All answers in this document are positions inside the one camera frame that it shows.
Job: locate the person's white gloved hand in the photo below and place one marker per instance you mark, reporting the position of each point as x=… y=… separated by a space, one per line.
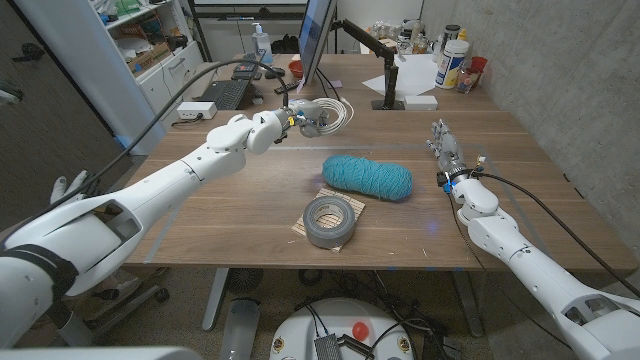
x=62 y=185
x=7 y=97

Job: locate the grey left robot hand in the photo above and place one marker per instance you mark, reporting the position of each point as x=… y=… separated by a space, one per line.
x=310 y=112

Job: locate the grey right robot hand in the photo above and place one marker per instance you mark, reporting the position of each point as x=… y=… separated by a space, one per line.
x=451 y=152

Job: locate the white robot base red button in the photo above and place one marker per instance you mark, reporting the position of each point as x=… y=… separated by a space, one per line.
x=330 y=315

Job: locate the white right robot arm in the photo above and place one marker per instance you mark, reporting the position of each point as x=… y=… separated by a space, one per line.
x=525 y=265

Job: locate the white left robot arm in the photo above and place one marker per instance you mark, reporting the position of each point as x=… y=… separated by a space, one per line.
x=200 y=160

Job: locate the clear hand sanitizer bottle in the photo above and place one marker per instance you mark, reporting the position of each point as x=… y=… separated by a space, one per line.
x=262 y=47

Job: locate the teal yarn skein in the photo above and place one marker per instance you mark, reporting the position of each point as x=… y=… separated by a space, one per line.
x=367 y=177

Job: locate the black remote control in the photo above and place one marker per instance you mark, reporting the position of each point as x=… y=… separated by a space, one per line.
x=290 y=86

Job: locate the purple sticky note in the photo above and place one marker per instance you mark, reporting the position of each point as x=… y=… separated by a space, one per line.
x=335 y=84

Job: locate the red bowl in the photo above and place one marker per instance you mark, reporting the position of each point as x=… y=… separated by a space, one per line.
x=296 y=69

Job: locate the black computer mouse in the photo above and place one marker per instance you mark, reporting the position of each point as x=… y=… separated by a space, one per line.
x=276 y=74

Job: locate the flat white box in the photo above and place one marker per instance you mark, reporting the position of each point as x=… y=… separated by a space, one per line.
x=420 y=102

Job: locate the black bag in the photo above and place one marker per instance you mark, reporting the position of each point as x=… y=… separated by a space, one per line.
x=286 y=45

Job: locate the clear glass jar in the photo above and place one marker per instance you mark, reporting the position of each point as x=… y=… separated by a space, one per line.
x=466 y=81

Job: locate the small black keyboard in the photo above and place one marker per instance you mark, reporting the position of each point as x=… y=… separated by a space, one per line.
x=246 y=70

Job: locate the computer monitor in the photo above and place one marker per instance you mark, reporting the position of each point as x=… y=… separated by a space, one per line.
x=315 y=35

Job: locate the white paper sheet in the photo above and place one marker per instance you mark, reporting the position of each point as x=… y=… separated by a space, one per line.
x=415 y=75

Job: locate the large black keyboard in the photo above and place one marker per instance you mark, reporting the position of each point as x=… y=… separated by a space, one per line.
x=225 y=94

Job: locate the white canister blue label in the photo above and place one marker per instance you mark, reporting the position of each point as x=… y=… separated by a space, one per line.
x=450 y=65

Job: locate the red cup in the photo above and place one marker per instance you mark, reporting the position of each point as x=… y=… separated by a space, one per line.
x=479 y=64

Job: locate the white shelf cabinet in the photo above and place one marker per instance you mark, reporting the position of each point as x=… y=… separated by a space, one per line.
x=95 y=65

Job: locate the wooden slatted coaster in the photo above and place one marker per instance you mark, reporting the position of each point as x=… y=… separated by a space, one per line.
x=350 y=200

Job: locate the white power strip box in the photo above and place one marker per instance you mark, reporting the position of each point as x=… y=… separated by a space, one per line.
x=196 y=110

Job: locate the yellow capped bottle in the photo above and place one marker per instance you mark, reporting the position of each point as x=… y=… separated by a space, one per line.
x=462 y=35

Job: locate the cardboard box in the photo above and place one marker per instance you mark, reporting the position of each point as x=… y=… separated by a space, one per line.
x=150 y=59

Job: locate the grey table leg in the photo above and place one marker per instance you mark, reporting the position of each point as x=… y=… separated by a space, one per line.
x=215 y=300
x=467 y=305

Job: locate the grey duct tape roll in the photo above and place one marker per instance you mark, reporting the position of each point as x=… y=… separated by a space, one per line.
x=320 y=235

